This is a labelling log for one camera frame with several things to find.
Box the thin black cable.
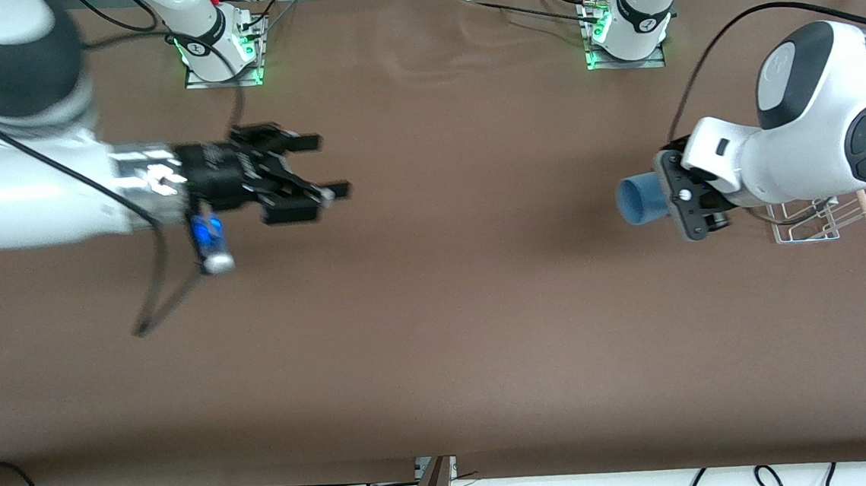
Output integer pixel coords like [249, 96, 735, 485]
[454, 0, 595, 32]

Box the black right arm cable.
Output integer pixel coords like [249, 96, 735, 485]
[0, 0, 261, 347]

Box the brown table cover sheet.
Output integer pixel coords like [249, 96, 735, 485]
[0, 0, 866, 486]

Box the blue plastic cup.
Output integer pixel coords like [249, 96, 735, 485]
[614, 172, 672, 227]

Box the metal base plate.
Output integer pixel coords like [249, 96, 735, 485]
[182, 56, 267, 92]
[585, 43, 667, 73]

